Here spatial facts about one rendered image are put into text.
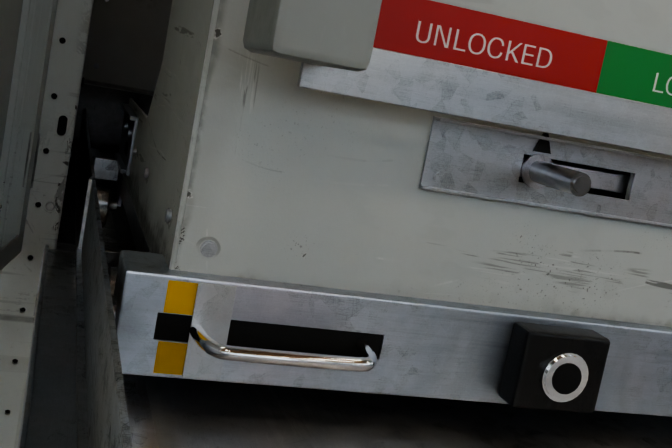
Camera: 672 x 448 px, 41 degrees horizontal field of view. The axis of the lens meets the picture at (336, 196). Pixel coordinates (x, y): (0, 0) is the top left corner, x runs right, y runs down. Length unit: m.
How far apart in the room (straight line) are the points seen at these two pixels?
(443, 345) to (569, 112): 0.16
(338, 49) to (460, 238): 0.20
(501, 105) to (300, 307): 0.16
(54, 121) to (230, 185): 0.36
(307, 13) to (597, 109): 0.21
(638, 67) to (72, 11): 0.49
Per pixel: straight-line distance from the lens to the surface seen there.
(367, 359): 0.51
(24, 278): 0.88
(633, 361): 0.64
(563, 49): 0.58
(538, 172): 0.56
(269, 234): 0.52
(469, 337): 0.57
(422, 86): 0.49
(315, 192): 0.52
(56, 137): 0.85
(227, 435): 0.51
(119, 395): 0.36
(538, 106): 0.53
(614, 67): 0.60
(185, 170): 0.51
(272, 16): 0.40
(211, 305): 0.51
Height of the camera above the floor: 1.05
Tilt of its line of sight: 7 degrees down
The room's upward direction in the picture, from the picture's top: 11 degrees clockwise
